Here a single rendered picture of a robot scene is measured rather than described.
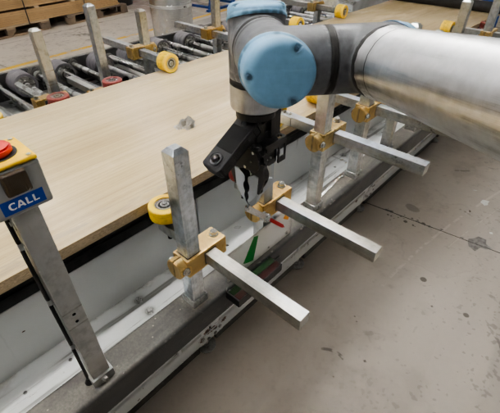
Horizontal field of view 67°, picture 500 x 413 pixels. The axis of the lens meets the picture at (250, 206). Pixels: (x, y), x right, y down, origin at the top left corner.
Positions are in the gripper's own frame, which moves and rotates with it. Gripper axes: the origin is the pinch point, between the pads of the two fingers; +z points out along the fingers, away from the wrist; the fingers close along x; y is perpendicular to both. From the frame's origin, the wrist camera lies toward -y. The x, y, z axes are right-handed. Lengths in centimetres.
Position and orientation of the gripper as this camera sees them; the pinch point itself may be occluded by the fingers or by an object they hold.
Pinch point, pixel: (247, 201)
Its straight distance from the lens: 78.1
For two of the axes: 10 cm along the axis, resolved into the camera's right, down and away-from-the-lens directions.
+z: 0.0, 7.9, 6.2
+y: 6.8, -4.6, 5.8
